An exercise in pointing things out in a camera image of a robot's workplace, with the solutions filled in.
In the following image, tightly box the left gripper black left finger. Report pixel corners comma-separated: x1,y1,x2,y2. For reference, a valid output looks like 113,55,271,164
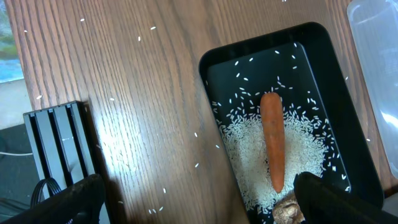
1,174,106,224

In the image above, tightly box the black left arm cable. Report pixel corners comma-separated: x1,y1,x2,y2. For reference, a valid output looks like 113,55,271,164
29,177,63,209

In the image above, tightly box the clear plastic bin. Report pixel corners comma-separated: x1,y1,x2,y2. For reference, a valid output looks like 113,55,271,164
347,0,397,177

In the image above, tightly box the brown food scrap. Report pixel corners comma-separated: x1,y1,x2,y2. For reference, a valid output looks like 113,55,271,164
272,193,305,224

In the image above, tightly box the orange carrot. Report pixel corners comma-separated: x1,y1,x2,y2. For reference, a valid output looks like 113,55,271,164
260,92,285,193

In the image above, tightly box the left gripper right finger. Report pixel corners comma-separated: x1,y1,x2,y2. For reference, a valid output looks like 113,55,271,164
294,172,397,223

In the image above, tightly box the white rice pile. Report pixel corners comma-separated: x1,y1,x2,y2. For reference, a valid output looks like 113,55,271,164
211,90,348,218

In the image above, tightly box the black waste tray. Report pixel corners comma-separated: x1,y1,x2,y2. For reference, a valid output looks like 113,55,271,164
199,22,384,208

